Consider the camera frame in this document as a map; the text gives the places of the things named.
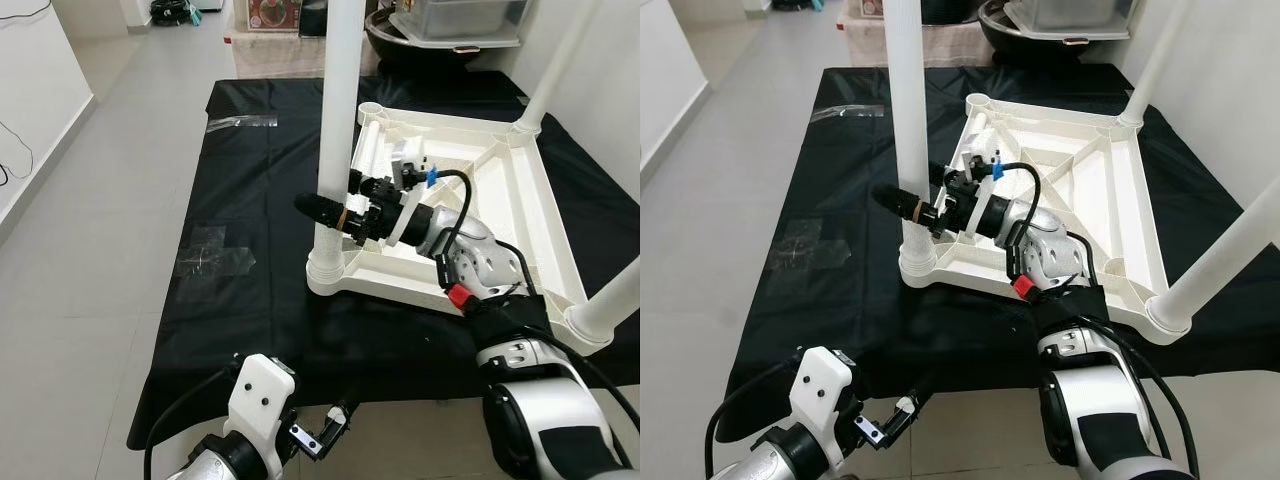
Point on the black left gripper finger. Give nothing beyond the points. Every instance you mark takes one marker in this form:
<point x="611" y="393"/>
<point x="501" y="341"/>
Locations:
<point x="342" y="415"/>
<point x="906" y="408"/>

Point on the white plastic children table top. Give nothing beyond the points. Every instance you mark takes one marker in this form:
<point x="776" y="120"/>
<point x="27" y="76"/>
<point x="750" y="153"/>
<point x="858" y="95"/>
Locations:
<point x="1090" y="180"/>
<point x="510" y="190"/>

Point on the clear tape patch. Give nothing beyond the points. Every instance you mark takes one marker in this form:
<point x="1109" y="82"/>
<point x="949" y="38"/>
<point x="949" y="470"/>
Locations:
<point x="215" y="255"/>
<point x="810" y="245"/>

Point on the clear tape strip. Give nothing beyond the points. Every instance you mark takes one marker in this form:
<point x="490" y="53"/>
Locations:
<point x="240" y="123"/>
<point x="845" y="112"/>

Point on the black tablecloth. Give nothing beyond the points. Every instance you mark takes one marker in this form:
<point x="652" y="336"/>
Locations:
<point x="830" y="330"/>
<point x="250" y="330"/>

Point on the black wok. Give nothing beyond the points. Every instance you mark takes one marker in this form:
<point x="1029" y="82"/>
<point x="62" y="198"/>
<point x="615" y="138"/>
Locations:
<point x="1000" y="40"/>
<point x="400" y="50"/>

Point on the beige woven mat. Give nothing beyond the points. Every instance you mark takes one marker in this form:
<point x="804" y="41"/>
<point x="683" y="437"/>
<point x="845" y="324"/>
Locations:
<point x="880" y="45"/>
<point x="280" y="55"/>

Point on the clear plastic storage box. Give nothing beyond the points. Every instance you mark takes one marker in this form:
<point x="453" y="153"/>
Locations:
<point x="1070" y="10"/>
<point x="460" y="15"/>

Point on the black floor item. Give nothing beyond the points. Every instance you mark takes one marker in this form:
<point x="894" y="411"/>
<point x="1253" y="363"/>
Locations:
<point x="795" y="5"/>
<point x="172" y="12"/>

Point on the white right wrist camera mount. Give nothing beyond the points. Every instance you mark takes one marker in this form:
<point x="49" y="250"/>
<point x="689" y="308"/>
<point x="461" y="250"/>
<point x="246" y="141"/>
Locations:
<point x="408" y="165"/>

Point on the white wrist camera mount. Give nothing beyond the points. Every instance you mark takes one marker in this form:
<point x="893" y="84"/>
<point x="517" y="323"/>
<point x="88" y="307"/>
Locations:
<point x="822" y="385"/>
<point x="262" y="390"/>
<point x="408" y="165"/>

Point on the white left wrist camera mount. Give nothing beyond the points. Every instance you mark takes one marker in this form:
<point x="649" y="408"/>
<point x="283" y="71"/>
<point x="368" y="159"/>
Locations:
<point x="822" y="385"/>
<point x="262" y="390"/>

